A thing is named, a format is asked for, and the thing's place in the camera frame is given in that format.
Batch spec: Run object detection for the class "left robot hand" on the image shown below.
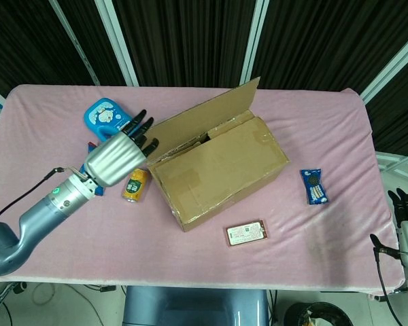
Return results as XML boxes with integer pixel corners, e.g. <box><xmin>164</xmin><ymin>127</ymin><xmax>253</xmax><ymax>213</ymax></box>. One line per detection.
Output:
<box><xmin>83</xmin><ymin>109</ymin><xmax>160</xmax><ymax>188</ymax></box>

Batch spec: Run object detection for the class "brown cardboard box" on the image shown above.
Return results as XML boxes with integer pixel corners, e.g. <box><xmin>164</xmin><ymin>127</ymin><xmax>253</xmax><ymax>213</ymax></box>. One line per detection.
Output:
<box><xmin>145</xmin><ymin>76</ymin><xmax>290</xmax><ymax>233</ymax></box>

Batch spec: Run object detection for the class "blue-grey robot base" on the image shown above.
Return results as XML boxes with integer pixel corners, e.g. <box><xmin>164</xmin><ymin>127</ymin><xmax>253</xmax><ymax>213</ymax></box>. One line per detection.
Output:
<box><xmin>122</xmin><ymin>285</ymin><xmax>269</xmax><ymax>326</ymax></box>

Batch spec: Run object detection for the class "yellow drink can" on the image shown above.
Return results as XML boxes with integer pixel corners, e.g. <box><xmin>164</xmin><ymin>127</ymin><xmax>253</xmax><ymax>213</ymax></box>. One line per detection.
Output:
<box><xmin>122</xmin><ymin>168</ymin><xmax>150</xmax><ymax>203</ymax></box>

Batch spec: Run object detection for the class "blue snack bag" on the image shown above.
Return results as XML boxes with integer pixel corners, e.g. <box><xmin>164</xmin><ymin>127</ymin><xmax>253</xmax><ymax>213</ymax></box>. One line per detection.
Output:
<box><xmin>78</xmin><ymin>141</ymin><xmax>105</xmax><ymax>197</ymax></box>

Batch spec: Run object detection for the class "blue detergent pump bottle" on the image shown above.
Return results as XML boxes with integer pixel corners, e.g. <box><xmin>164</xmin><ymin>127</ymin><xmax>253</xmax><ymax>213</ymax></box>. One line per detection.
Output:
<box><xmin>84</xmin><ymin>97</ymin><xmax>135</xmax><ymax>142</ymax></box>

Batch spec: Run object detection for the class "pink tablecloth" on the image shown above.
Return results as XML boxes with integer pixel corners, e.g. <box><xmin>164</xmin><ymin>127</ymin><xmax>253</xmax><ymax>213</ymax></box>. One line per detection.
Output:
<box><xmin>0</xmin><ymin>84</ymin><xmax>406</xmax><ymax>293</ymax></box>

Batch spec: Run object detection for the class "blue cookie packet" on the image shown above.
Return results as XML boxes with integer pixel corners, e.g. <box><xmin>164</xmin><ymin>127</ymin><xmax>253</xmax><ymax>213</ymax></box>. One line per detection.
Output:
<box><xmin>299</xmin><ymin>168</ymin><xmax>330</xmax><ymax>206</ymax></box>

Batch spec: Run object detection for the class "black waste bin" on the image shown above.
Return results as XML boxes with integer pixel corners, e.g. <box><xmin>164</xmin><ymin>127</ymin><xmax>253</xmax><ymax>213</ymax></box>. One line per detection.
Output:
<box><xmin>284</xmin><ymin>301</ymin><xmax>353</xmax><ymax>326</ymax></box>

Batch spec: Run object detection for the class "black right hand cable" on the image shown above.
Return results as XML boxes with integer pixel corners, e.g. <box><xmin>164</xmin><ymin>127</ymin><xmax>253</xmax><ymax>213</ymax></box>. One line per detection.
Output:
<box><xmin>373</xmin><ymin>247</ymin><xmax>408</xmax><ymax>326</ymax></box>

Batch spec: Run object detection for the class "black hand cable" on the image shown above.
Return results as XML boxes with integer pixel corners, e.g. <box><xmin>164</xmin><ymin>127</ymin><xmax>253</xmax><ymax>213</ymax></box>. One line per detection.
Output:
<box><xmin>373</xmin><ymin>247</ymin><xmax>408</xmax><ymax>326</ymax></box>
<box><xmin>0</xmin><ymin>166</ymin><xmax>89</xmax><ymax>232</ymax></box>

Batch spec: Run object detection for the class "black left hand cable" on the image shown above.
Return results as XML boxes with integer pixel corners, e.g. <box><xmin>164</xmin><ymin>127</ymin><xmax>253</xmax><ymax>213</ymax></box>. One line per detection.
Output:
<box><xmin>0</xmin><ymin>166</ymin><xmax>89</xmax><ymax>232</ymax></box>

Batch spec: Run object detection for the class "wide white frame post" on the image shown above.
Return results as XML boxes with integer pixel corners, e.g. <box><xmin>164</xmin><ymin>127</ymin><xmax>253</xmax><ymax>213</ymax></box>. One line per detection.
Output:
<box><xmin>95</xmin><ymin>0</ymin><xmax>139</xmax><ymax>86</ymax></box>

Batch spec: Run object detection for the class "thin grey frame rail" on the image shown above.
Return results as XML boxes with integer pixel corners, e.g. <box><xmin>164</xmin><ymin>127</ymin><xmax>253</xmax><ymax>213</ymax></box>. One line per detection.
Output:
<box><xmin>49</xmin><ymin>0</ymin><xmax>100</xmax><ymax>86</ymax></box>

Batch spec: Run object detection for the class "slanted white frame post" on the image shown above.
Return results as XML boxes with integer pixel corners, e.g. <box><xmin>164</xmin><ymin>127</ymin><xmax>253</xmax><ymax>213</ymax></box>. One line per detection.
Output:
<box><xmin>358</xmin><ymin>33</ymin><xmax>408</xmax><ymax>103</ymax></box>

